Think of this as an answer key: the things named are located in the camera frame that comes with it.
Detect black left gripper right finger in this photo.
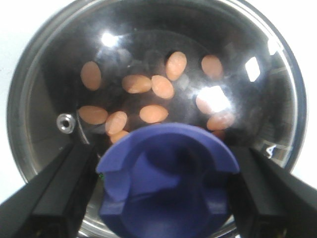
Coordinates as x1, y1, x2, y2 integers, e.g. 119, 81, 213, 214
227, 147, 317, 238

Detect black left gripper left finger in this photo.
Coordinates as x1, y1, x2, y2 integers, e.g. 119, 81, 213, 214
0, 144, 98, 238

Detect orange ham slices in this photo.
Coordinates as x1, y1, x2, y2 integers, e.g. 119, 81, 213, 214
78, 52, 235, 143

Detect glass lid with blue knob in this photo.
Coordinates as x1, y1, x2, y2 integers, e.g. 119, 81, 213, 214
7, 0, 307, 238

